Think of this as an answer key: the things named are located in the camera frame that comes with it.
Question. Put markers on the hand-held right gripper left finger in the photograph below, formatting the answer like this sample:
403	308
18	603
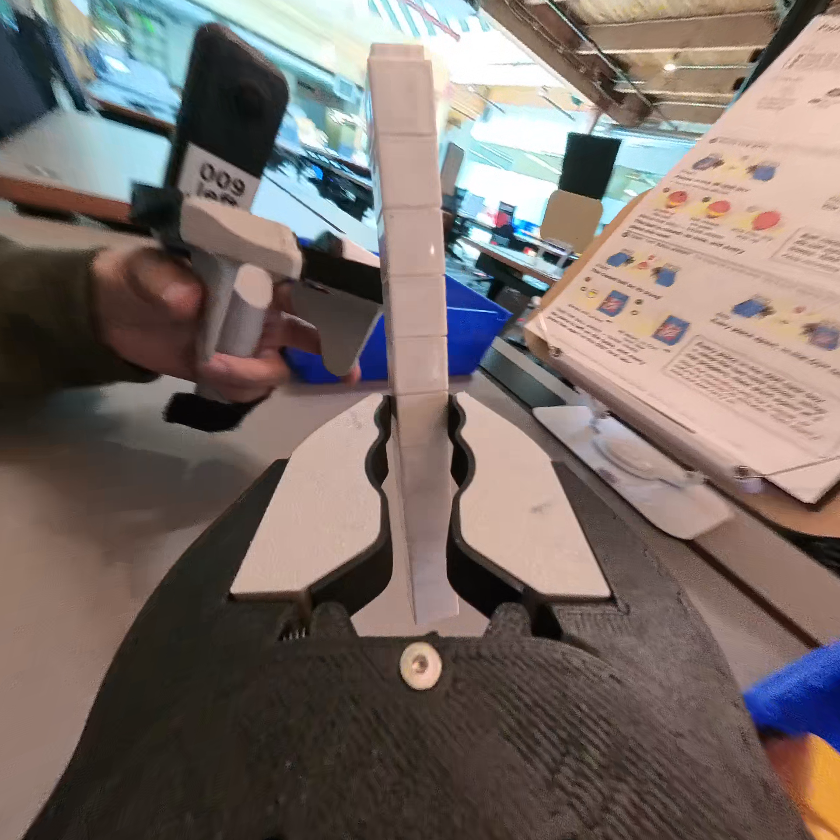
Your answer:
315	518

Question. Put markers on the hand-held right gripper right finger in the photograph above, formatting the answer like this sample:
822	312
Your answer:
525	525

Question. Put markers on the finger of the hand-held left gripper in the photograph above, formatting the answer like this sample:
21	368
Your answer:
249	239
344	328

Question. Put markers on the white tile strip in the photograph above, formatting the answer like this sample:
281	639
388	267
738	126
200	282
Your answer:
413	262

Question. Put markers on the blue plastic bin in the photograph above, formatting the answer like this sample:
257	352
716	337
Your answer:
472	328
800	695

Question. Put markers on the person's left forearm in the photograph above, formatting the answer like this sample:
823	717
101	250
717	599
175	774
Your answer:
46	321

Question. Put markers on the white board stand base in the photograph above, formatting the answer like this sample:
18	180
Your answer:
656	499

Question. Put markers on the black tablet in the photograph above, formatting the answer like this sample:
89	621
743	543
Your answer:
525	374

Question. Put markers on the wood edged grey desk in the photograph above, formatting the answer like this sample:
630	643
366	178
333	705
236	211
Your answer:
65	164

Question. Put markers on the black red office chair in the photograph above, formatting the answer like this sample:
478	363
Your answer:
505	220

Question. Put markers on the wooden display board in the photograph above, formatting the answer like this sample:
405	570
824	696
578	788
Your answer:
800	518
571	220

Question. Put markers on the printed instruction sheet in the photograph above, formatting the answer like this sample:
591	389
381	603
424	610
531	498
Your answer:
722	295

